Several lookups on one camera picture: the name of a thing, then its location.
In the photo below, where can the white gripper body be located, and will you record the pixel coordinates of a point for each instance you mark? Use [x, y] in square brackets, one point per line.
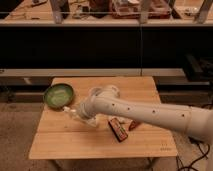
[82, 112]

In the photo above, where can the clear plastic bottle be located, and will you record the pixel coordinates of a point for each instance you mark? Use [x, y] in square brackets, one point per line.
[75, 116]

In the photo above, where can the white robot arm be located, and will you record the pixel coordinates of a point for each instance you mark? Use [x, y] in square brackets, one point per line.
[193, 121]

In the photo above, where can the clear plastic cup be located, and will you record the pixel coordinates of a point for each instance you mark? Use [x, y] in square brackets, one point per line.
[95, 91]

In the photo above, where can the green bowl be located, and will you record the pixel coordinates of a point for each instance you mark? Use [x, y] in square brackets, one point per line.
[58, 95]

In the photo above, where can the wooden table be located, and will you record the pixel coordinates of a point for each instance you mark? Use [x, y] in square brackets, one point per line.
[60, 137]

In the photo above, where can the dark snack bar packet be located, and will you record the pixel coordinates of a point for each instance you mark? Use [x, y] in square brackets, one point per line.
[117, 129]

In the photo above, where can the small red brown packet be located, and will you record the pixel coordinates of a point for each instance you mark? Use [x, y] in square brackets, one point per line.
[133, 125]

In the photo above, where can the red tray on shelf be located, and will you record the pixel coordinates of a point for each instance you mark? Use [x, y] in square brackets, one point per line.
[130, 9]

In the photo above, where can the long workbench shelf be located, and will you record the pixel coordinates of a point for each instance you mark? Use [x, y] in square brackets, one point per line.
[96, 13]

